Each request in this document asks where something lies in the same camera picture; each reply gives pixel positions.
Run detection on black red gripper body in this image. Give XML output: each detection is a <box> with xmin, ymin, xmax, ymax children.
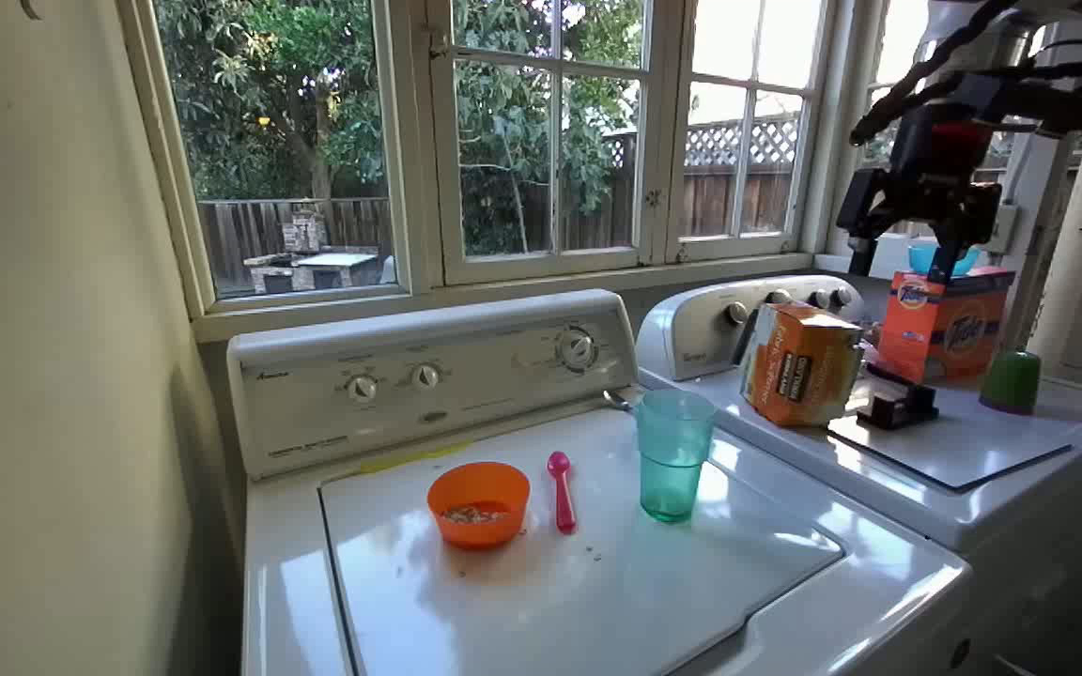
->
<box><xmin>870</xmin><ymin>104</ymin><xmax>1011</xmax><ymax>246</ymax></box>

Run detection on pink plastic spoon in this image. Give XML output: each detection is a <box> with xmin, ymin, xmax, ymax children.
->
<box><xmin>543</xmin><ymin>446</ymin><xmax>581</xmax><ymax>536</ymax></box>

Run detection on orange plastic bowl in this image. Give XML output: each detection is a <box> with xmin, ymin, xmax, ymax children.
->
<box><xmin>423</xmin><ymin>460</ymin><xmax>533</xmax><ymax>552</ymax></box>

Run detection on green plastic cup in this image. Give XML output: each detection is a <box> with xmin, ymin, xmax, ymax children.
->
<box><xmin>977</xmin><ymin>348</ymin><xmax>1047</xmax><ymax>419</ymax></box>

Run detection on teal translucent plastic cup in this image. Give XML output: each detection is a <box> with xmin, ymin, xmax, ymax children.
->
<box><xmin>630</xmin><ymin>387</ymin><xmax>721</xmax><ymax>527</ymax></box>

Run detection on food bits in bowl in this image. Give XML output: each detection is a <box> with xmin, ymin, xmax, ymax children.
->
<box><xmin>445</xmin><ymin>501</ymin><xmax>513</xmax><ymax>529</ymax></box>

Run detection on blue plastic tub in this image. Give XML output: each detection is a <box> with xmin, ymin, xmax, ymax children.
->
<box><xmin>904</xmin><ymin>237</ymin><xmax>992</xmax><ymax>282</ymax></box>

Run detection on orange Tide detergent box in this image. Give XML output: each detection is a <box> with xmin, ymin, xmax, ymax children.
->
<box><xmin>875</xmin><ymin>262</ymin><xmax>1018</xmax><ymax>390</ymax></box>

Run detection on orange Kirkland cardboard box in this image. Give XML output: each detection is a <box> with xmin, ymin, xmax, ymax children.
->
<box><xmin>744</xmin><ymin>296</ymin><xmax>869</xmax><ymax>432</ymax></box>

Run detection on small black box object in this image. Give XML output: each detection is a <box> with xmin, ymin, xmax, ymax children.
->
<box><xmin>858</xmin><ymin>367</ymin><xmax>943</xmax><ymax>432</ymax></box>

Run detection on white dryer top door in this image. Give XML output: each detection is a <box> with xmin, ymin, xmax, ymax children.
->
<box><xmin>823</xmin><ymin>372</ymin><xmax>1079</xmax><ymax>497</ymax></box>

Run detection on large washer timer dial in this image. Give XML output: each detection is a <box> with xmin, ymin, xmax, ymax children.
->
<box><xmin>556</xmin><ymin>328</ymin><xmax>602</xmax><ymax>375</ymax></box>

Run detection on white washer lid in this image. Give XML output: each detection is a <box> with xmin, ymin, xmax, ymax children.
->
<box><xmin>316</xmin><ymin>406</ymin><xmax>848</xmax><ymax>676</ymax></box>

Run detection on outdoor picnic table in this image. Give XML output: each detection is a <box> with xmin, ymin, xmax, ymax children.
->
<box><xmin>242</xmin><ymin>212</ymin><xmax>398</xmax><ymax>296</ymax></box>

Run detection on wooden garden fence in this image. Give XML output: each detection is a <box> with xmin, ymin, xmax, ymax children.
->
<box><xmin>197</xmin><ymin>117</ymin><xmax>820</xmax><ymax>286</ymax></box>

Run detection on green garden trees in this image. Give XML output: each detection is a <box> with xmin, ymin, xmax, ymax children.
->
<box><xmin>156</xmin><ymin>0</ymin><xmax>650</xmax><ymax>255</ymax></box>

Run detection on white washing machine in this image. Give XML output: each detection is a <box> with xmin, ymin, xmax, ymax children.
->
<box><xmin>220</xmin><ymin>286</ymin><xmax>977</xmax><ymax>676</ymax></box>

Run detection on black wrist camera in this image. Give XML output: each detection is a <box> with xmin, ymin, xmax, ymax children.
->
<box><xmin>940</xmin><ymin>72</ymin><xmax>1079</xmax><ymax>132</ymax></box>

